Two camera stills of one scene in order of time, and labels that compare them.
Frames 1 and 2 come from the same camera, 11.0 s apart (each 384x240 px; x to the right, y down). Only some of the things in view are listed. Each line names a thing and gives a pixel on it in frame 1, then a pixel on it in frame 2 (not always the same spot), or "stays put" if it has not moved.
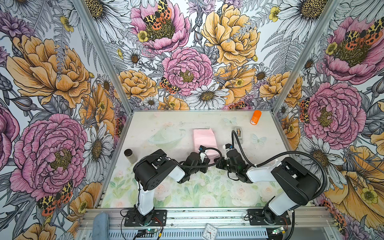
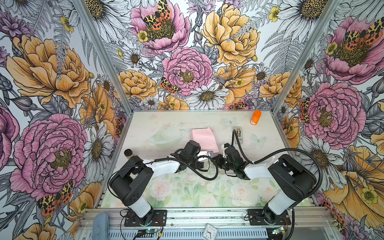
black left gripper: (205, 164) -> (197, 164)
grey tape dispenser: (238, 133) stays put
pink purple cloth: (204, 140) stays put
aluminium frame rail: (186, 224) stays put
